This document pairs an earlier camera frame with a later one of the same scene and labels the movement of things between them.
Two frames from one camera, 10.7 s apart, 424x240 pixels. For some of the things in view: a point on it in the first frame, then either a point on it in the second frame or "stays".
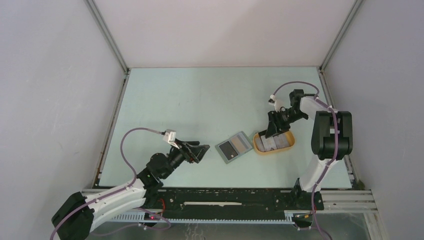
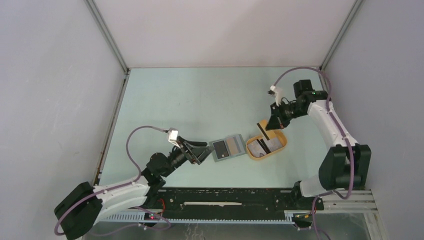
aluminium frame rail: (358, 202) stays
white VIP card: (268, 143) to (256, 149)
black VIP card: (228, 150) to (220, 149)
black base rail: (233, 202) stays
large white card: (281, 140) to (274, 144)
